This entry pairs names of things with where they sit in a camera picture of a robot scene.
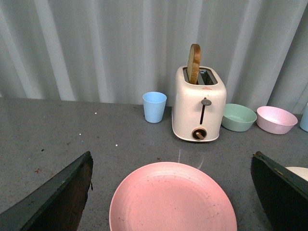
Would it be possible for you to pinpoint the cream toaster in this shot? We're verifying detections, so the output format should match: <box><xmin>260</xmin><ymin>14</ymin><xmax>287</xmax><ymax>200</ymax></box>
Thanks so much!
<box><xmin>172</xmin><ymin>66</ymin><xmax>227</xmax><ymax>142</ymax></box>

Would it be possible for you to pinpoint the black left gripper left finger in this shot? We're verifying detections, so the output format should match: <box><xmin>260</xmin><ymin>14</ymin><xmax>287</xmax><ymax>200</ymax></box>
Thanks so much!
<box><xmin>0</xmin><ymin>151</ymin><xmax>93</xmax><ymax>231</ymax></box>

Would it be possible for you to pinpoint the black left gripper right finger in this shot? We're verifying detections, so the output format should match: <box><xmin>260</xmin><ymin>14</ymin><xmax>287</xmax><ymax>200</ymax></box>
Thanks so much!
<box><xmin>251</xmin><ymin>152</ymin><xmax>308</xmax><ymax>231</ymax></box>

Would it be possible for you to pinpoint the green bowl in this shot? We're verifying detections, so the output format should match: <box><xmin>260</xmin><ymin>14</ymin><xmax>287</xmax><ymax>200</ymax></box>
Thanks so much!
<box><xmin>221</xmin><ymin>103</ymin><xmax>257</xmax><ymax>132</ymax></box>

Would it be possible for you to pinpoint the toasted bread slice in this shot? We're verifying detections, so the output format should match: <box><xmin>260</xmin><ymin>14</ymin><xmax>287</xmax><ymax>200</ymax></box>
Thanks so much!
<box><xmin>187</xmin><ymin>44</ymin><xmax>201</xmax><ymax>84</ymax></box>

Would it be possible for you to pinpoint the pink bowl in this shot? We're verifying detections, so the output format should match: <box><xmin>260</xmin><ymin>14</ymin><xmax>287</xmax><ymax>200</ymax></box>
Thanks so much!
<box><xmin>257</xmin><ymin>106</ymin><xmax>298</xmax><ymax>135</ymax></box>

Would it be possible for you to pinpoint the pink plate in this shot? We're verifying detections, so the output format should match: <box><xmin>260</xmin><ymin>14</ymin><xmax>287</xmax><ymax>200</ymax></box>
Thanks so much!
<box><xmin>109</xmin><ymin>162</ymin><xmax>237</xmax><ymax>231</ymax></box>

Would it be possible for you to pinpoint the grey curtain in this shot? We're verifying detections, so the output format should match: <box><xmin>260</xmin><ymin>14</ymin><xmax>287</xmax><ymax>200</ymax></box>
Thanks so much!
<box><xmin>0</xmin><ymin>0</ymin><xmax>308</xmax><ymax>114</ymax></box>

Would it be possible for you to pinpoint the cream plate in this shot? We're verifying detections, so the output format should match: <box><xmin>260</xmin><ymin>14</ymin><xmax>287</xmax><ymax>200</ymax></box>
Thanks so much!
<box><xmin>286</xmin><ymin>167</ymin><xmax>308</xmax><ymax>181</ymax></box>

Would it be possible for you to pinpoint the light blue cup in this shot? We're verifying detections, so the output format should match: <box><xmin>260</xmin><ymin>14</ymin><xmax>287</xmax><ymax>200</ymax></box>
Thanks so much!
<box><xmin>142</xmin><ymin>92</ymin><xmax>167</xmax><ymax>123</ymax></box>
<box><xmin>299</xmin><ymin>103</ymin><xmax>308</xmax><ymax>132</ymax></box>

